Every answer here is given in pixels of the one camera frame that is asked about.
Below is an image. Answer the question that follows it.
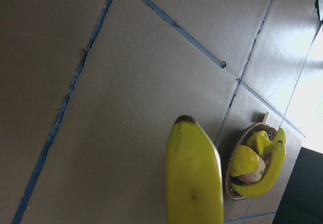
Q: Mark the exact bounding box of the yellow lemon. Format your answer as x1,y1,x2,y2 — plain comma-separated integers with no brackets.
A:
229,145,260,177

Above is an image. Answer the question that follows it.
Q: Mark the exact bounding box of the yellow banana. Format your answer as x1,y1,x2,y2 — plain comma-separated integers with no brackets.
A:
273,128,287,144
229,140,286,198

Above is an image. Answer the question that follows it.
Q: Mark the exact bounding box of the yellow starfruit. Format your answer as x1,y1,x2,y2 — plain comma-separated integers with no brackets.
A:
246,130,274,158

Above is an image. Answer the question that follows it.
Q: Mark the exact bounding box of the brown wicker basket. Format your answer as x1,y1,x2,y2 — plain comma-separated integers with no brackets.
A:
221,122,277,201

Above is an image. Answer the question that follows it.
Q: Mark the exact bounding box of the basket paper tag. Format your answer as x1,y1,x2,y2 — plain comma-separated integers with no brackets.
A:
251,111,270,124

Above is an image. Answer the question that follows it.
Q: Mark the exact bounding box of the yellow banana middle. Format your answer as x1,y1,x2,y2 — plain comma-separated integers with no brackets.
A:
229,140,286,198

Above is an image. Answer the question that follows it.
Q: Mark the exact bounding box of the yellow banana left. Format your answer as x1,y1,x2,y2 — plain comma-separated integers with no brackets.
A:
273,128,287,144

